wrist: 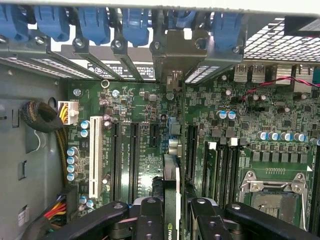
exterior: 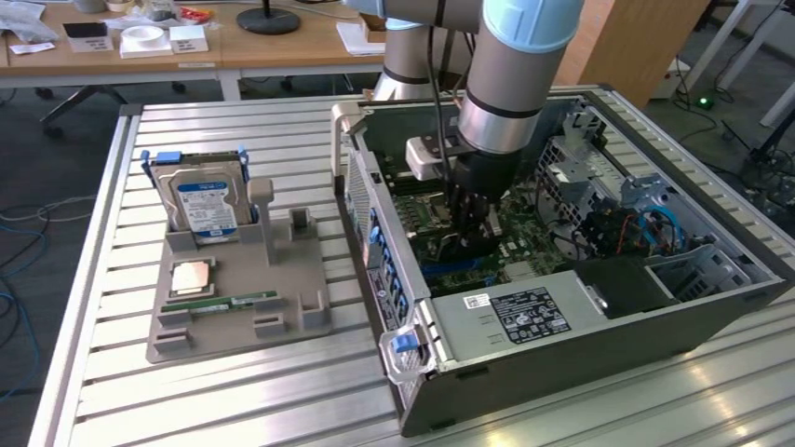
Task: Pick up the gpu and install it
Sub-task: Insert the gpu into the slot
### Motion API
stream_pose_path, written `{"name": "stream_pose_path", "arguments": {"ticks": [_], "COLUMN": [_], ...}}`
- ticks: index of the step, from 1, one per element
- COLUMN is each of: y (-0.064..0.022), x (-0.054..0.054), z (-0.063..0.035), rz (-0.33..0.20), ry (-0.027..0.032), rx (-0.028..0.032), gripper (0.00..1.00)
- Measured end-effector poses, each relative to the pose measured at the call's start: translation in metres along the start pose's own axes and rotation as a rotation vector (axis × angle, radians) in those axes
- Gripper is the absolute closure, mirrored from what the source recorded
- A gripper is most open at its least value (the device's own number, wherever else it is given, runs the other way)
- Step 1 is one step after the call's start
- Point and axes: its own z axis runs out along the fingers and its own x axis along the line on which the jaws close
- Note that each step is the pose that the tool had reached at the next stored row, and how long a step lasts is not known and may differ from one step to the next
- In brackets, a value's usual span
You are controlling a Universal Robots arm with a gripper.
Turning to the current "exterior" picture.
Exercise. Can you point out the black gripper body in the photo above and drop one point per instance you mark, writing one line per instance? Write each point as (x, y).
(487, 172)

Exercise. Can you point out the black graphics card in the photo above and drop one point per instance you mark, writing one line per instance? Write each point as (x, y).
(447, 251)

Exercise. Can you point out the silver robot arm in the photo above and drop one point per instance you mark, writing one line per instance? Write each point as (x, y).
(515, 70)

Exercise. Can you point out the CPU socket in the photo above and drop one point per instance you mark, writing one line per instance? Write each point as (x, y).
(435, 209)

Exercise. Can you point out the green motherboard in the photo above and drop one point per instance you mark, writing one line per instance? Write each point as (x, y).
(528, 242)

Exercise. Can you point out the silver heatsink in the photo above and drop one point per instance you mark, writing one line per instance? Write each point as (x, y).
(523, 271)

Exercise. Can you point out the perforated metal disk bay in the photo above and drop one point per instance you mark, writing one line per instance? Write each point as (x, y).
(561, 205)

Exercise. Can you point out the grey power supply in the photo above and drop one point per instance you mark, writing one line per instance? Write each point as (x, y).
(472, 326)

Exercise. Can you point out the blue plastic latch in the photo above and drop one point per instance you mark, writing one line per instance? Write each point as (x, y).
(407, 345)

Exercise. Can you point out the dark grey PC case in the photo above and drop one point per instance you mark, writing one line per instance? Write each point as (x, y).
(559, 372)

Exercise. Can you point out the white paper stack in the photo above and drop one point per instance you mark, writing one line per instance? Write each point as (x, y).
(356, 42)

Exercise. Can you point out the white device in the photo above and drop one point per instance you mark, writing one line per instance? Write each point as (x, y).
(673, 84)

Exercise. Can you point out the brown cardboard box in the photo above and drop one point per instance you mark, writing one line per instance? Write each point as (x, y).
(372, 24)

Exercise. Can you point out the open metal disk bay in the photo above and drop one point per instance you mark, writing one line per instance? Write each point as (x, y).
(713, 261)

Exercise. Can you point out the grey parts rack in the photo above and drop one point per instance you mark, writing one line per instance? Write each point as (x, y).
(248, 279)

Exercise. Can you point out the black box with green light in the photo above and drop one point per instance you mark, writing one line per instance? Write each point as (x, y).
(704, 101)

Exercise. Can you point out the wooden cabinet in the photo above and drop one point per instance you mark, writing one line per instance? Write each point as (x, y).
(671, 56)

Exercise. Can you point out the hard disk with blue carrier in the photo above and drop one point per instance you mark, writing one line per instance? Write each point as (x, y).
(199, 205)

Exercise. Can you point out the green RAM stick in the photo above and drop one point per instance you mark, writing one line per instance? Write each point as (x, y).
(217, 302)

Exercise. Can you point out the copper-topped CPU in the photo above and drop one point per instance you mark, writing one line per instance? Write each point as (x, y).
(189, 277)

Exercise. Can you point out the black lamp base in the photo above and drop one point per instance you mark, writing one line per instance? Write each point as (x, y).
(260, 23)

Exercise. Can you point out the white cube box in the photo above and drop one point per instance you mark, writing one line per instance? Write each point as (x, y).
(185, 44)

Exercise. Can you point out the red and white pack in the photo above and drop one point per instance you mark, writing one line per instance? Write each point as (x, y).
(193, 16)

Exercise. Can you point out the white flat box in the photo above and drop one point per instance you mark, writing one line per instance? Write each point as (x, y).
(149, 52)

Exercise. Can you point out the white tape roll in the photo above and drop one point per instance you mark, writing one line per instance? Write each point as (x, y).
(141, 43)

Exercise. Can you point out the dark bag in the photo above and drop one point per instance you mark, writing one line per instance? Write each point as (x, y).
(157, 11)

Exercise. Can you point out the black chair base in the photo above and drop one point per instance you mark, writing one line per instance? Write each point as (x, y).
(75, 106)

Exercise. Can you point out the beige tape roll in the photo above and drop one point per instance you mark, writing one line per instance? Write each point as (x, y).
(117, 5)

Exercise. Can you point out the white box with black top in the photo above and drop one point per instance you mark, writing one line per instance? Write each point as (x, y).
(89, 44)

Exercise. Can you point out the wooden desk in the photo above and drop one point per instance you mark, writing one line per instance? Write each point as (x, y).
(75, 63)

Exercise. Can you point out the grey cup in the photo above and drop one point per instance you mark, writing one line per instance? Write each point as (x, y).
(88, 5)

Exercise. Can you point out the red and white paper label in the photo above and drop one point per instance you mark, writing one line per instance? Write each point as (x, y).
(31, 48)

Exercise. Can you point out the grey plastic bag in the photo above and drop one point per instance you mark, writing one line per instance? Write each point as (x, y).
(24, 23)

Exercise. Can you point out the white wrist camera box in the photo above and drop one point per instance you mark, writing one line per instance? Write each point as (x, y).
(425, 158)

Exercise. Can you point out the white table frame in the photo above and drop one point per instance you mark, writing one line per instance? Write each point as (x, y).
(779, 109)

